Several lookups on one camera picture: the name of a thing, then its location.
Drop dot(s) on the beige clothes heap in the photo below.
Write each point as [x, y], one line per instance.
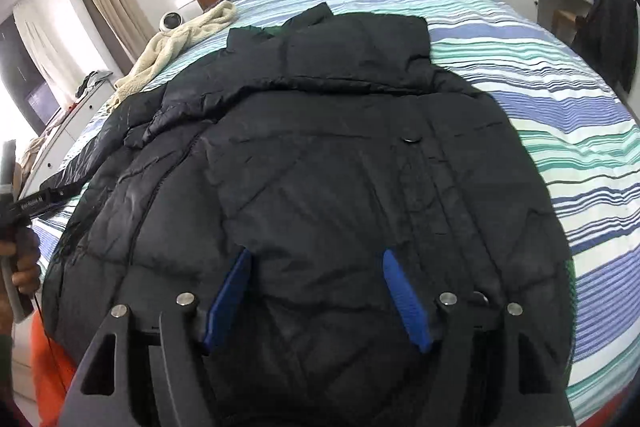
[32, 154]

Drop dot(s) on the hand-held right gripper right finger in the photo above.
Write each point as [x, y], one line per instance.
[407, 302]

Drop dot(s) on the white sheer curtain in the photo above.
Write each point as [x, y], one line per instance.
[42, 52]

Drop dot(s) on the dark clothes pile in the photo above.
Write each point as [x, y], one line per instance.
[90, 82]

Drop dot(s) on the cream fleece garment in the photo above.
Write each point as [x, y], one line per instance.
[165, 52]

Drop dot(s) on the person's left forearm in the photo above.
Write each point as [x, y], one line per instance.
[5, 367]

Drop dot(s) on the white round fan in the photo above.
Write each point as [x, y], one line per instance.
[172, 22]

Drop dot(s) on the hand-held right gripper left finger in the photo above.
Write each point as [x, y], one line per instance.
[227, 307]

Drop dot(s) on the dark hanging jacket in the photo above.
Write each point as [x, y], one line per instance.
[607, 37]

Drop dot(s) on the black puffer jacket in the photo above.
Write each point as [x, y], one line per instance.
[325, 157]

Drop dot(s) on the white window-side cabinet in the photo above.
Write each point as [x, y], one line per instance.
[65, 127]

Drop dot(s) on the bed with striped sheet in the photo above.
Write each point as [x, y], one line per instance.
[550, 107]

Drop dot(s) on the orange clothing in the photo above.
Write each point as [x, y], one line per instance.
[50, 372]

